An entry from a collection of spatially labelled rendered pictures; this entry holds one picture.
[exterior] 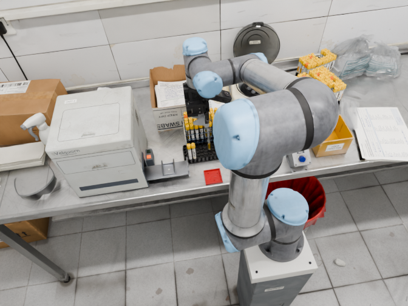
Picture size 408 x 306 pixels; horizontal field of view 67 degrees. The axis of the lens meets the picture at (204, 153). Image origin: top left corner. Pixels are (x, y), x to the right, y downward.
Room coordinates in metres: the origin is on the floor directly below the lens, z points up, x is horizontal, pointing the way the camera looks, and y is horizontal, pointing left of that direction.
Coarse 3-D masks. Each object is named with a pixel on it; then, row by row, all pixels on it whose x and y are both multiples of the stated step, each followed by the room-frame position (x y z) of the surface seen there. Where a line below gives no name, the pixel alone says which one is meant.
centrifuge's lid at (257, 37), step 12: (252, 24) 1.26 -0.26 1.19; (264, 24) 1.26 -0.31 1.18; (240, 36) 1.30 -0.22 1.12; (252, 36) 1.31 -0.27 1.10; (264, 36) 1.30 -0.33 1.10; (276, 36) 1.27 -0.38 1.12; (240, 48) 1.29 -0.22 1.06; (252, 48) 1.30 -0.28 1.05; (264, 48) 1.29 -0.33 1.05; (276, 48) 1.26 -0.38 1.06
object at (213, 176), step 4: (216, 168) 0.73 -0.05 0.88; (204, 172) 0.71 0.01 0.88; (208, 172) 0.71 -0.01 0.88; (212, 172) 0.71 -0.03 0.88; (216, 172) 0.71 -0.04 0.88; (220, 172) 0.70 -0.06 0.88; (208, 176) 0.69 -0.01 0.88; (212, 176) 0.69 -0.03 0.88; (216, 176) 0.69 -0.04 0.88; (220, 176) 0.68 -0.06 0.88; (208, 180) 0.67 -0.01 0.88; (212, 180) 0.67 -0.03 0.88; (216, 180) 0.67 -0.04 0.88; (220, 180) 0.67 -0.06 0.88; (208, 184) 0.65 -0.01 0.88
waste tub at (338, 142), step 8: (336, 128) 0.86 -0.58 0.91; (344, 128) 0.82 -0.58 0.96; (336, 136) 0.84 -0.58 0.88; (344, 136) 0.80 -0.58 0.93; (352, 136) 0.76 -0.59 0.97; (320, 144) 0.74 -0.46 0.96; (328, 144) 0.74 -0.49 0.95; (336, 144) 0.74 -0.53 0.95; (344, 144) 0.75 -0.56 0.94; (320, 152) 0.74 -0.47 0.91; (328, 152) 0.74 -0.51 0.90; (336, 152) 0.75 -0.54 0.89; (344, 152) 0.75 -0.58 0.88
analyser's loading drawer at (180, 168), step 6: (162, 162) 0.73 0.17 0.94; (168, 162) 0.75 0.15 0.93; (174, 162) 0.75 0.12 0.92; (180, 162) 0.75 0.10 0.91; (186, 162) 0.75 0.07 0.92; (144, 168) 0.73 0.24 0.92; (150, 168) 0.73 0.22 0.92; (156, 168) 0.73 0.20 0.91; (162, 168) 0.70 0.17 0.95; (168, 168) 0.72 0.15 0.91; (174, 168) 0.70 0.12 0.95; (180, 168) 0.72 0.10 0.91; (186, 168) 0.71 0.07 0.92; (150, 174) 0.70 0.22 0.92; (156, 174) 0.70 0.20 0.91; (162, 174) 0.70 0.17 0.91; (168, 174) 0.69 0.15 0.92; (174, 174) 0.69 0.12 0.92; (180, 174) 0.69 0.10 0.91; (186, 174) 0.69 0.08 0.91
